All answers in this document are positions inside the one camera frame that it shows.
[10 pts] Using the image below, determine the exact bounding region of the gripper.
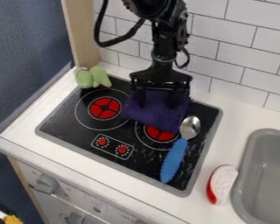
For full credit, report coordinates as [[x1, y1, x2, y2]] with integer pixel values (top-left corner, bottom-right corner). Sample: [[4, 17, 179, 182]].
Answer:
[[128, 61, 195, 111]]

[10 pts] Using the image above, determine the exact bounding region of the purple cloth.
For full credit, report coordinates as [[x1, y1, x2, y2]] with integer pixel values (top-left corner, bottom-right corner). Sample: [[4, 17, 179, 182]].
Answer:
[[121, 88, 192, 134]]

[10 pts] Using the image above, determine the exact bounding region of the green toy vegetable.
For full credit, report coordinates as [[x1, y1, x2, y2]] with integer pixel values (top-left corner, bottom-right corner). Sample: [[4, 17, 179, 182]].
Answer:
[[73, 66, 114, 90]]

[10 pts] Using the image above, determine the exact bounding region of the toy stove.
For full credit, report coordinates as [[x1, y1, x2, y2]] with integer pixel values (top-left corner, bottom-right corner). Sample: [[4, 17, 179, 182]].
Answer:
[[33, 73, 225, 199]]

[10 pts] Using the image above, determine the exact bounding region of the red and white toy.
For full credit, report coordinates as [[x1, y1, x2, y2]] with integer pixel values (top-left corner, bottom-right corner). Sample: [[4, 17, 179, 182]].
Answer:
[[205, 164, 240, 206]]

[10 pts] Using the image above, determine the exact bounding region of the toy sink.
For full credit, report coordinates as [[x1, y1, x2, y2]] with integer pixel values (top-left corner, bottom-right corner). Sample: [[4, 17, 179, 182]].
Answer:
[[228, 128, 280, 224]]

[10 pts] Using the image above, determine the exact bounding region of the silver spoon with blue handle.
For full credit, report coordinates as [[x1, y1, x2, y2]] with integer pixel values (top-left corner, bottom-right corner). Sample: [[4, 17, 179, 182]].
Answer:
[[158, 115, 202, 185]]

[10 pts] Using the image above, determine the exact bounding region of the black cable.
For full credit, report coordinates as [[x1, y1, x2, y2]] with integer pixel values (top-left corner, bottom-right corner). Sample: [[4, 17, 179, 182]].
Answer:
[[92, 0, 149, 48]]

